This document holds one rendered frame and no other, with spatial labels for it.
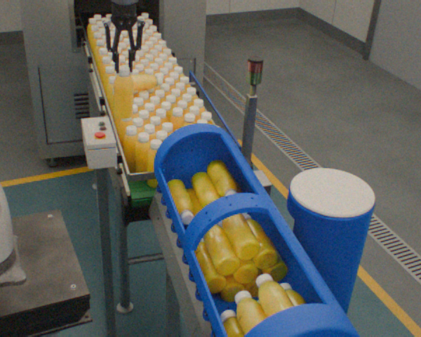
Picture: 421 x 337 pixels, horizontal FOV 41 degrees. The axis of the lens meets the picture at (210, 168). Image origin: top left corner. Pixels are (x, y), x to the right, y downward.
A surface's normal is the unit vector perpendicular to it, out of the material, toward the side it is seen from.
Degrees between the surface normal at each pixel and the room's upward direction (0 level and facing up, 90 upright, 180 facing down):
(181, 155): 90
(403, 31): 90
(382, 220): 0
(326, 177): 0
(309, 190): 0
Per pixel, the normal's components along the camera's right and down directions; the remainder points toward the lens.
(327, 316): 0.33, -0.84
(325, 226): -0.31, 0.50
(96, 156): 0.28, 0.53
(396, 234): 0.05, -0.84
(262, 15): 0.41, 0.29
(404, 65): -0.91, 0.18
